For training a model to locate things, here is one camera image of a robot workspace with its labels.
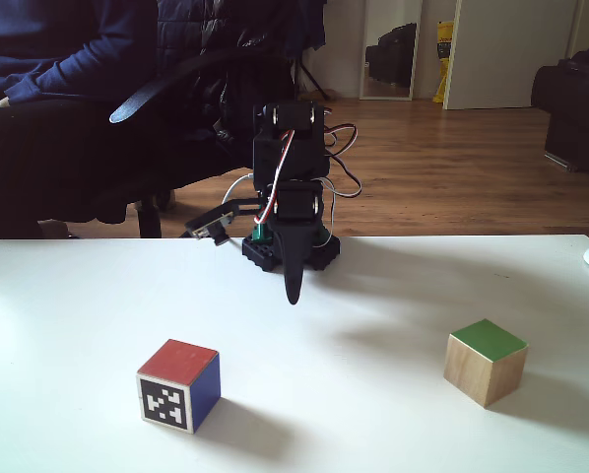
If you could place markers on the wooden cube with green face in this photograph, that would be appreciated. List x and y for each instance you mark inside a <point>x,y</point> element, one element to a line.
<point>486,362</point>

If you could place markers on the red blue cube with marker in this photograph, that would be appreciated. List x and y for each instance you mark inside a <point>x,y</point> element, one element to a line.
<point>178,384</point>

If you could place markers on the person's hand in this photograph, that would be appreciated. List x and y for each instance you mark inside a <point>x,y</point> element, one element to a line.
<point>1,103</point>

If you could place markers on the green clamp piece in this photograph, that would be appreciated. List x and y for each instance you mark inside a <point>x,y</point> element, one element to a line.
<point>261,234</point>

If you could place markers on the black tripod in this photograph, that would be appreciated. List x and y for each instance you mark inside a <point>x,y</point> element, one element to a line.
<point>314,79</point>

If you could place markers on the dark puffer jacket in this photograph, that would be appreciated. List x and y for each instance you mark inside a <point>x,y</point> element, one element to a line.
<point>235,29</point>

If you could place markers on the black office chair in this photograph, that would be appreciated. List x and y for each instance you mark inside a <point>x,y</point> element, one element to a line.
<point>142,101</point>

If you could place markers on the yellow bag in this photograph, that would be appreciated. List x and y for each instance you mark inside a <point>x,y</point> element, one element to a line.
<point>444,59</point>

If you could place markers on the white door panel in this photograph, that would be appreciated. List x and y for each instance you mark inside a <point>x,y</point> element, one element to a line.
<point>508,54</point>

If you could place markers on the person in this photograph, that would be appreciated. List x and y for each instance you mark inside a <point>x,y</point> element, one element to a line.
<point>53,98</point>

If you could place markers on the black sofa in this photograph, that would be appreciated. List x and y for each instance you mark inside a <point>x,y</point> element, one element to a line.
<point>575,118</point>

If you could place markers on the black camera module on bracket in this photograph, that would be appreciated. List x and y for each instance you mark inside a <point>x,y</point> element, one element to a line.
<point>210,224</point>

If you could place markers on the standing mirror with white frame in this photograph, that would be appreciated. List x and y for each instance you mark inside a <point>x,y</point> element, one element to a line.
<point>390,49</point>

